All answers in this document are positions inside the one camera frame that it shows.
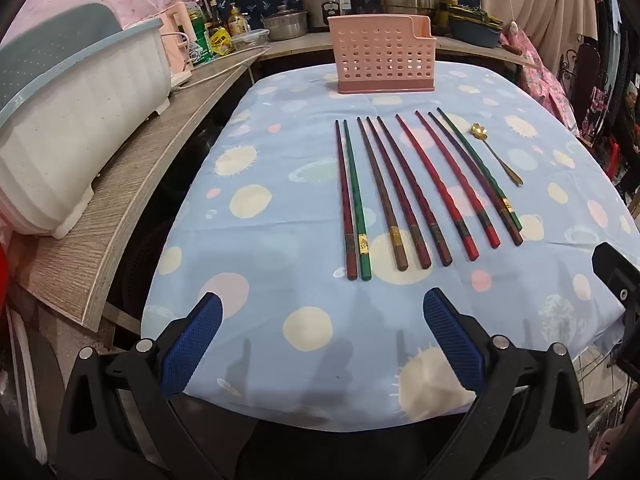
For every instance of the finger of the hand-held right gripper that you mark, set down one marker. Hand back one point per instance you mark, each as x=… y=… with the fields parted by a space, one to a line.
x=617 y=277

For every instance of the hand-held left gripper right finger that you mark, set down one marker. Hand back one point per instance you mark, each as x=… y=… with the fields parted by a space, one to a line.
x=452 y=340

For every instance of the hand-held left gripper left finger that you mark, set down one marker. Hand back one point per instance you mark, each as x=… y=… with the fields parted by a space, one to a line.
x=192 y=340

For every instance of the brown chopstick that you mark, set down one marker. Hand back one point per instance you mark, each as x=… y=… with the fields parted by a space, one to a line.
x=383 y=195

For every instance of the dark purple chopstick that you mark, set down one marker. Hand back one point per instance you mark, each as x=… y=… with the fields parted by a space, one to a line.
x=472 y=176

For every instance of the dark red chopstick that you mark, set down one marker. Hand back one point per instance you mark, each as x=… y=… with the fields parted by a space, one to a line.
x=345 y=210
x=400 y=192
x=413 y=185

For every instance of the green chopstick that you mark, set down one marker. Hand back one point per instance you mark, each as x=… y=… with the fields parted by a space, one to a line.
x=356 y=200
x=474 y=160

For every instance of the pink perforated utensil holder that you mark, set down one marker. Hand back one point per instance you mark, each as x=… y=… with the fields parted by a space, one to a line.
x=382 y=55

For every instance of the wood grain counter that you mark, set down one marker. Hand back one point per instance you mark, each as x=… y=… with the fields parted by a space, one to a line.
x=125 y=200

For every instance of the gold flower spoon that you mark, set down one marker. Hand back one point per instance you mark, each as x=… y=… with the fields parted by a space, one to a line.
x=500 y=160

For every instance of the black metal chair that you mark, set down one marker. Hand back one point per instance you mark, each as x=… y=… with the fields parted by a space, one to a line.
x=585 y=75

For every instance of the pink floral garment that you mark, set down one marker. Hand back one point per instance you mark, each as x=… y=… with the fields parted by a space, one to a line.
x=535 y=75

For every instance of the white dish box grey lid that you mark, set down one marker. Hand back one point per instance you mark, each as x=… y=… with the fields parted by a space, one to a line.
x=75 y=135

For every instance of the hanging clothes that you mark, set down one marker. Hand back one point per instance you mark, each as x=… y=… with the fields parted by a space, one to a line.
x=617 y=30

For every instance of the white electric appliance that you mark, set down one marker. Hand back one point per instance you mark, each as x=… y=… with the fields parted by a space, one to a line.
x=180 y=80

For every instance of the blue plastic basin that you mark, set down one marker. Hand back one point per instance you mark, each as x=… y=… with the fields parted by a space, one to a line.
x=475 y=35

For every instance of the beige curtain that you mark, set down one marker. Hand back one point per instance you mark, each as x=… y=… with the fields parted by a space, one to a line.
x=540 y=0

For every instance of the green tin can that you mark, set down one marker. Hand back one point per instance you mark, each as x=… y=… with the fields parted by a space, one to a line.
x=200 y=45

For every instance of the yellow snack packet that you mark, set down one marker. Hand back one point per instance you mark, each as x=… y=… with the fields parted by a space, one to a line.
x=220 y=42

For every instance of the clear food container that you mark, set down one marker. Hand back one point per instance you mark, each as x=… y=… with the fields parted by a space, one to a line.
x=250 y=40

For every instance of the pink electric kettle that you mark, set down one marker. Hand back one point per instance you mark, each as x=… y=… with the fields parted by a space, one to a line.
x=179 y=25

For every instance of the dark glass bottle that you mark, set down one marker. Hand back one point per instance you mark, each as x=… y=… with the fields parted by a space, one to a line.
x=215 y=20

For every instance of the small steel pot with lid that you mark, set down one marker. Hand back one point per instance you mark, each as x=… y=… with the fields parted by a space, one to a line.
x=285 y=25

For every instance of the steel rice cooker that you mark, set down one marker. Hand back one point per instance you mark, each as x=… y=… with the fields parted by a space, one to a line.
x=325 y=5

